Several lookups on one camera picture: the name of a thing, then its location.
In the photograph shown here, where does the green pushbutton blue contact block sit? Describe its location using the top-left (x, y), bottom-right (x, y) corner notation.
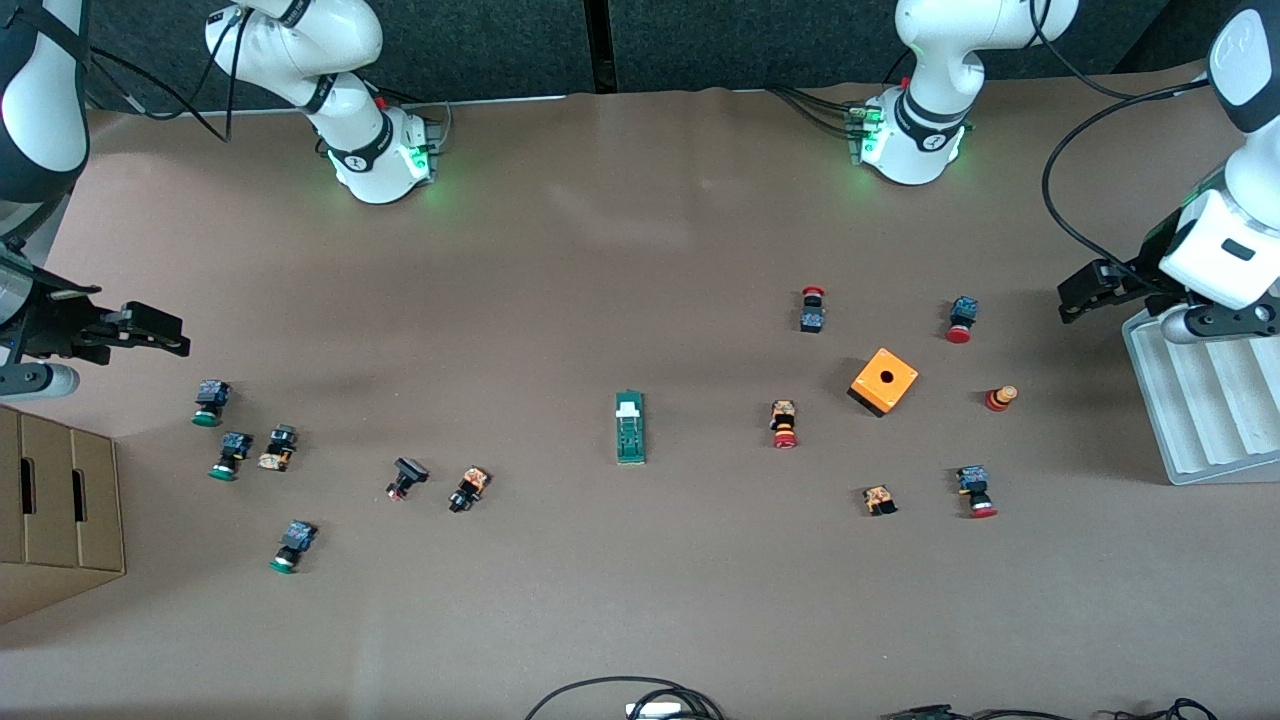
top-left (208, 431), bottom-right (253, 482)
top-left (191, 379), bottom-right (232, 429)
top-left (268, 519), bottom-right (319, 575)

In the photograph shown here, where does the black pushbutton beige contact block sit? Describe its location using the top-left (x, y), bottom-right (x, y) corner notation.
top-left (257, 424), bottom-right (298, 472)

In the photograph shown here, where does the black cable with connector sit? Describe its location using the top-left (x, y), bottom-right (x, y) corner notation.
top-left (880, 704), bottom-right (1006, 720)

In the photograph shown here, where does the brown paper table cover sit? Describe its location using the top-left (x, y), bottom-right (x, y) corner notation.
top-left (0, 55), bottom-right (1280, 720)

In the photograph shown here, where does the black selector orange contact block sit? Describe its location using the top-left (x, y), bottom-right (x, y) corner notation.
top-left (448, 465), bottom-right (491, 515)

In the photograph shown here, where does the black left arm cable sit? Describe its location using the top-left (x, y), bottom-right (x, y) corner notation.
top-left (1030, 0), bottom-right (1216, 293)

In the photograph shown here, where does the white ribbed plastic tray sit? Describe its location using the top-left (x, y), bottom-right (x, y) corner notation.
top-left (1120, 305), bottom-right (1280, 487)

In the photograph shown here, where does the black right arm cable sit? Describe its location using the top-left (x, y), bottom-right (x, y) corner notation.
top-left (85, 3), bottom-right (246, 143)

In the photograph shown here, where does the black panel divider strip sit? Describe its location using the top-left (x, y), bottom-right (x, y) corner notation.
top-left (583, 0), bottom-right (616, 96)

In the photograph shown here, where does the thin black cable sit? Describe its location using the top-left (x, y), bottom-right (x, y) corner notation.
top-left (1112, 698), bottom-right (1221, 720)

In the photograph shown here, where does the orange button enclosure box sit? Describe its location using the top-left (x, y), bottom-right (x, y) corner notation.
top-left (847, 347), bottom-right (920, 419)

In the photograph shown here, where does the black looped cable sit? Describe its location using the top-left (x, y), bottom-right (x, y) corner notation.
top-left (524, 676), bottom-right (703, 720)
top-left (625, 688), bottom-right (727, 720)

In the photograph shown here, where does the brown cardboard box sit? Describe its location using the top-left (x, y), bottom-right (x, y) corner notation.
top-left (0, 404), bottom-right (127, 626)

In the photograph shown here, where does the black square head switch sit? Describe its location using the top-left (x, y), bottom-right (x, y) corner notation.
top-left (385, 456), bottom-right (430, 502)

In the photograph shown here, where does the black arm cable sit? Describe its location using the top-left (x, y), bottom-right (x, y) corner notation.
top-left (85, 3), bottom-right (246, 143)
top-left (1030, 0), bottom-right (1216, 293)

